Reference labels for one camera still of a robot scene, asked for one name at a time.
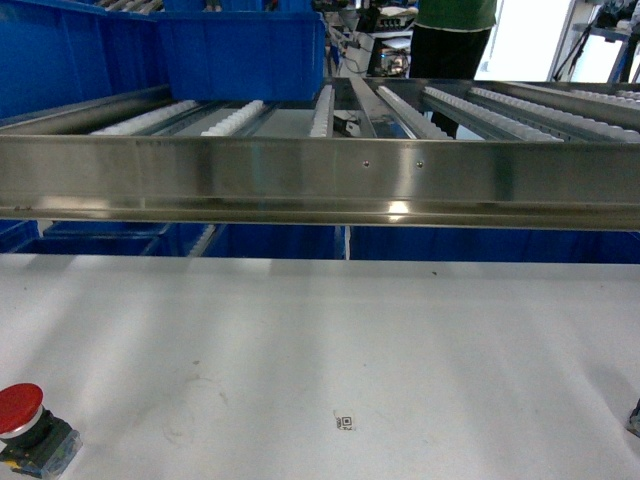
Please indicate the red emergency stop button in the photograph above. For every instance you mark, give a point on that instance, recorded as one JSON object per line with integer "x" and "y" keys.
{"x": 35, "y": 442}

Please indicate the blue bin lower shelf right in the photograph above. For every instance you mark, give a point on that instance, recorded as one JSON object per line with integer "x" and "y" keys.
{"x": 493, "y": 245}

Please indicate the large blue bin upper shelf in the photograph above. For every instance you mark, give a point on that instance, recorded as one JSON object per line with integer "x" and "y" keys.
{"x": 269, "y": 56}

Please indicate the blue bin lower shelf left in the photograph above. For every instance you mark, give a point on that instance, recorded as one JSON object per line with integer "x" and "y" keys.
{"x": 102, "y": 238}

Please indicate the white roller track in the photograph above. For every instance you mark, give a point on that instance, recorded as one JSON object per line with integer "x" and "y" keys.
{"x": 398, "y": 111}
{"x": 237, "y": 120}
{"x": 322, "y": 121}
{"x": 146, "y": 120}

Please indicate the small QR code sticker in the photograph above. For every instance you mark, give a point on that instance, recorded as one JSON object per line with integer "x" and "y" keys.
{"x": 345, "y": 419}

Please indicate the person in green shirt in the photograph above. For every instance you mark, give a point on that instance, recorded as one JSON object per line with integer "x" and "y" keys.
{"x": 449, "y": 38}

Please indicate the blue bin upper far left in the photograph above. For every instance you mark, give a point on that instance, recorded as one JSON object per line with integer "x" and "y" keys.
{"x": 55, "y": 53}

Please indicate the steel shelf front rail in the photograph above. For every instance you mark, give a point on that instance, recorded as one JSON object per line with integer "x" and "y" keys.
{"x": 560, "y": 186}

